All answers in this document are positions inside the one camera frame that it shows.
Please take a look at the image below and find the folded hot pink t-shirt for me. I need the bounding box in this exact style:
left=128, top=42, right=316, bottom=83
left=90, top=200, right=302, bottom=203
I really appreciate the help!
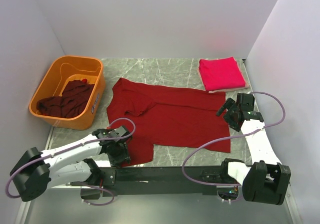
left=198, top=56, right=246, bottom=92

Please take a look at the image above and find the dark red t-shirt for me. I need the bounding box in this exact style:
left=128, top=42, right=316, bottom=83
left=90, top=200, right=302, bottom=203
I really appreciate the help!
left=106, top=78, right=230, bottom=166

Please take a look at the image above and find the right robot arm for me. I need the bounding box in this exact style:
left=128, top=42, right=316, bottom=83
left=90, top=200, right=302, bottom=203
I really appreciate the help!
left=217, top=93, right=291, bottom=205

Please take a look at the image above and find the aluminium extrusion rail frame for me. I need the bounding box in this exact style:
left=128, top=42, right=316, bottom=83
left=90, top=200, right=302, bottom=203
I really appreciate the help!
left=13, top=126, right=303, bottom=224

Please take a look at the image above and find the black base crossbar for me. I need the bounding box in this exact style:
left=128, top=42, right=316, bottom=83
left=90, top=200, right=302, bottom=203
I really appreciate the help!
left=89, top=165, right=240, bottom=196

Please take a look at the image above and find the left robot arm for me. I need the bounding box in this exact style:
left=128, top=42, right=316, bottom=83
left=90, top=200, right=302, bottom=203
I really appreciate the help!
left=6, top=126, right=133, bottom=202

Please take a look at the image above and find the orange plastic bin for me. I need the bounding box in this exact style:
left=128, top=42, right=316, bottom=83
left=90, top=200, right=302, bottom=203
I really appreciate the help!
left=29, top=56, right=106, bottom=130

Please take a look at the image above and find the maroon t-shirt in bin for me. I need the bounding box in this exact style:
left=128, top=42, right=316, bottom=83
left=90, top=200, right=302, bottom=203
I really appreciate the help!
left=36, top=80, right=95, bottom=118

